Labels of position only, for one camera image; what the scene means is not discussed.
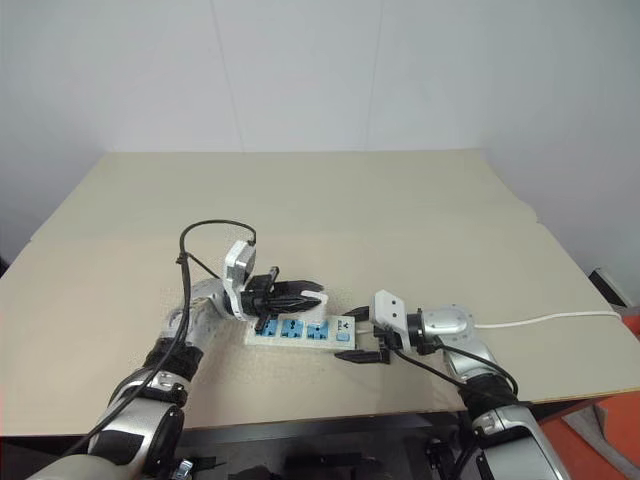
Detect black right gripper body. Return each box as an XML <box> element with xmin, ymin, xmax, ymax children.
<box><xmin>371</xmin><ymin>324</ymin><xmax>404</xmax><ymax>366</ymax></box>

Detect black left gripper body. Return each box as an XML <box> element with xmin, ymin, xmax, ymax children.
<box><xmin>241</xmin><ymin>266</ymin><xmax>280</xmax><ymax>333</ymax></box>

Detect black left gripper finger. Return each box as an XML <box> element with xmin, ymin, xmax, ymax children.
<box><xmin>269</xmin><ymin>295</ymin><xmax>322</xmax><ymax>316</ymax></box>
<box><xmin>274</xmin><ymin>279</ymin><xmax>326</xmax><ymax>298</ymax></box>

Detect white charger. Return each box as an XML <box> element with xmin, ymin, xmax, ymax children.
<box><xmin>299</xmin><ymin>289</ymin><xmax>331</xmax><ymax>322</ymax></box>

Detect white power strip blue sockets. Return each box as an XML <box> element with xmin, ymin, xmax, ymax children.
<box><xmin>244</xmin><ymin>313</ymin><xmax>359</xmax><ymax>352</ymax></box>

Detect black box with white edge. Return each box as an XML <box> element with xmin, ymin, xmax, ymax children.
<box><xmin>588</xmin><ymin>266</ymin><xmax>630</xmax><ymax>309</ymax></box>

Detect grey cloth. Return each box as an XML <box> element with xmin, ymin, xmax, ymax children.
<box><xmin>562</xmin><ymin>405</ymin><xmax>640</xmax><ymax>454</ymax></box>

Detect orange object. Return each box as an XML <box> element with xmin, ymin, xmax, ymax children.
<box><xmin>624</xmin><ymin>306</ymin><xmax>640</xmax><ymax>347</ymax></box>

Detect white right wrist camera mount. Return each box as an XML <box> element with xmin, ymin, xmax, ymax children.
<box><xmin>369</xmin><ymin>288</ymin><xmax>410</xmax><ymax>352</ymax></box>

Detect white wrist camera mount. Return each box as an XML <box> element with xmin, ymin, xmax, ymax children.
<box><xmin>369</xmin><ymin>288</ymin><xmax>410</xmax><ymax>352</ymax></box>
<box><xmin>221</xmin><ymin>239</ymin><xmax>260</xmax><ymax>322</ymax></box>

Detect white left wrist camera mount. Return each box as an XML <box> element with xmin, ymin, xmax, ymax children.
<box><xmin>221</xmin><ymin>239</ymin><xmax>260</xmax><ymax>322</ymax></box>

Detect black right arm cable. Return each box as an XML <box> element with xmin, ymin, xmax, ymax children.
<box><xmin>389</xmin><ymin>341</ymin><xmax>521</xmax><ymax>476</ymax></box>

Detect black frame under table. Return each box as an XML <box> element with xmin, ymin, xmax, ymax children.
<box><xmin>172</xmin><ymin>410</ymin><xmax>476</xmax><ymax>480</ymax></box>

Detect white power strip cable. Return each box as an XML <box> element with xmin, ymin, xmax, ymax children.
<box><xmin>355</xmin><ymin>310</ymin><xmax>624</xmax><ymax>335</ymax></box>

